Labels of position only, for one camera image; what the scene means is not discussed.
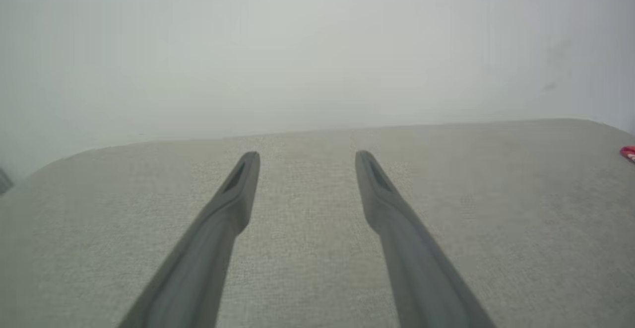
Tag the red and white basketball jersey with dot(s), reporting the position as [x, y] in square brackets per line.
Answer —
[629, 153]

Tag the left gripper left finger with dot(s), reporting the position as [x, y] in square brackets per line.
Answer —
[198, 278]

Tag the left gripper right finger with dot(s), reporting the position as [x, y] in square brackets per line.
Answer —
[421, 283]

